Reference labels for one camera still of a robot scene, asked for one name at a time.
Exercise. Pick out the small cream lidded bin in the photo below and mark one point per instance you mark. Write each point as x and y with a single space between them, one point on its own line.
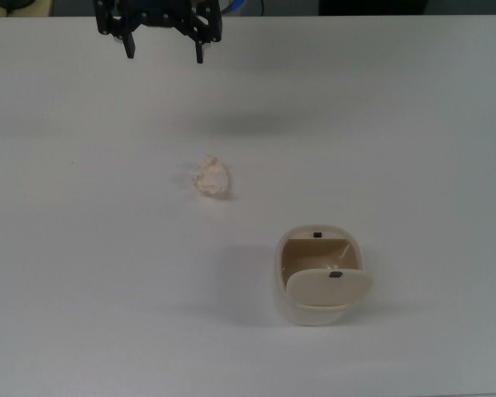
310 306

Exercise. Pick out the white paper ball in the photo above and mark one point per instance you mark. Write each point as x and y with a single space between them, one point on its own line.
211 180

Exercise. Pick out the black rounded object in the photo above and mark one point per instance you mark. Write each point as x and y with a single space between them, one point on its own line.
14 4

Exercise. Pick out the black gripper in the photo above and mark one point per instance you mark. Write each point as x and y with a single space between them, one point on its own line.
161 12

